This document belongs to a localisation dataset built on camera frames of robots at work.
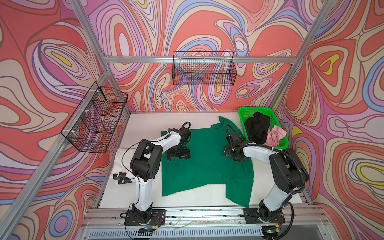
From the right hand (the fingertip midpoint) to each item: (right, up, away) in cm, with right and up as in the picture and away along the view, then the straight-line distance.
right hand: (233, 157), depth 96 cm
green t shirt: (-17, -3, -5) cm, 18 cm away
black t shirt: (+18, +20, +4) cm, 27 cm away
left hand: (-33, 0, -1) cm, 33 cm away
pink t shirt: (+29, +14, +3) cm, 32 cm away
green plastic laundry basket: (+13, +31, +16) cm, 37 cm away
